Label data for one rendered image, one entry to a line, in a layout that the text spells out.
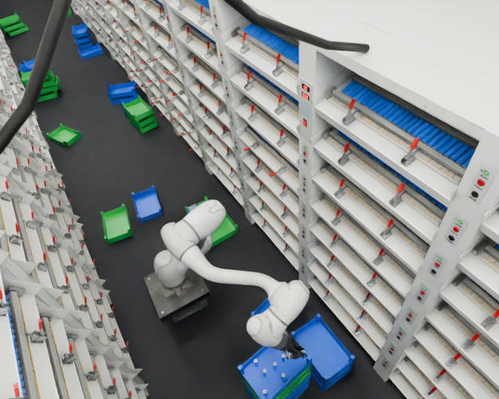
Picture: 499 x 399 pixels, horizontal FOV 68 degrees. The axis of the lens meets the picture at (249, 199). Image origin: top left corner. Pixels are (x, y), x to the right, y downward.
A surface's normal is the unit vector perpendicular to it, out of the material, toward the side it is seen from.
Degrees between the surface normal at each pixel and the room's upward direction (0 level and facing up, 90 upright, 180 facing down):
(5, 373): 60
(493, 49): 0
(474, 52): 0
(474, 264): 18
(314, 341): 0
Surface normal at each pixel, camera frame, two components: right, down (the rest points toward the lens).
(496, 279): -0.36, -0.49
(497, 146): -0.84, 0.46
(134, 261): -0.10, -0.66
